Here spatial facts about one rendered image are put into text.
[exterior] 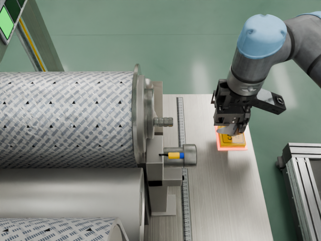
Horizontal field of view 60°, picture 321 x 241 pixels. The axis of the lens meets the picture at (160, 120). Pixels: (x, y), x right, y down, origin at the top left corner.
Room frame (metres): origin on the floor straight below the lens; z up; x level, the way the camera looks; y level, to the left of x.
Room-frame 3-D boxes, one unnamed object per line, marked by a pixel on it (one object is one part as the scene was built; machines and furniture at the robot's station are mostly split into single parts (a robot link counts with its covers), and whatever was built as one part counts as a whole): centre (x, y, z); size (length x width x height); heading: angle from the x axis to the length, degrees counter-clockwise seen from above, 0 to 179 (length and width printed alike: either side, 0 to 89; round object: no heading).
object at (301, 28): (0.42, -0.28, 1.23); 0.11 x 0.11 x 0.08; 24
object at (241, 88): (0.40, -0.18, 1.15); 0.08 x 0.08 x 0.05
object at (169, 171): (0.20, -0.01, 1.05); 0.06 x 0.05 x 0.31; 90
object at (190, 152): (0.20, -0.05, 1.18); 0.04 x 0.02 x 0.04; 0
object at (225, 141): (0.40, -0.20, 0.91); 0.07 x 0.07 x 0.02; 0
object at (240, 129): (0.38, -0.20, 1.01); 0.05 x 0.02 x 0.09; 1
